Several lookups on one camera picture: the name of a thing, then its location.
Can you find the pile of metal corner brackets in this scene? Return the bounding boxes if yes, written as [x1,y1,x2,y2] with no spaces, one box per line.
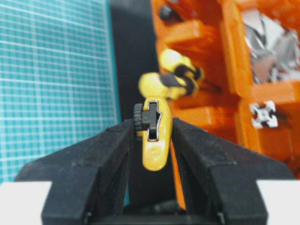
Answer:
[242,9,300,84]

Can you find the orange container rack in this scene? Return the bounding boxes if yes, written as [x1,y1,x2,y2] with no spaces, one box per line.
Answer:
[150,0,300,210]

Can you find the yellow utility cutter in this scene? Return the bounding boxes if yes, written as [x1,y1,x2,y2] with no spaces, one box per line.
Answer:
[133,96,173,171]

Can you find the black handled tool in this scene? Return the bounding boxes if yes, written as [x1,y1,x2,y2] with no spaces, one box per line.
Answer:
[158,5,185,23]

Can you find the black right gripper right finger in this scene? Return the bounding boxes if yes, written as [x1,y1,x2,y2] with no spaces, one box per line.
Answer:
[172,118,295,225]

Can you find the large yellow black screwdriver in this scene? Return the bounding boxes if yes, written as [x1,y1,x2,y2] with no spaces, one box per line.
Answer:
[138,72,199,100]

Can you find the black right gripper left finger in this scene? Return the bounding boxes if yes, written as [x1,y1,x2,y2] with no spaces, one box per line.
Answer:
[15,120,135,225]

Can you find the small yellow black screwdriver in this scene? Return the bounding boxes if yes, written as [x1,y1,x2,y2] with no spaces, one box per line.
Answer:
[158,49,205,81]

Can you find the green cutting mat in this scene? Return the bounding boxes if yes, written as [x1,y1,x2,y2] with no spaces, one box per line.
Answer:
[0,0,121,182]

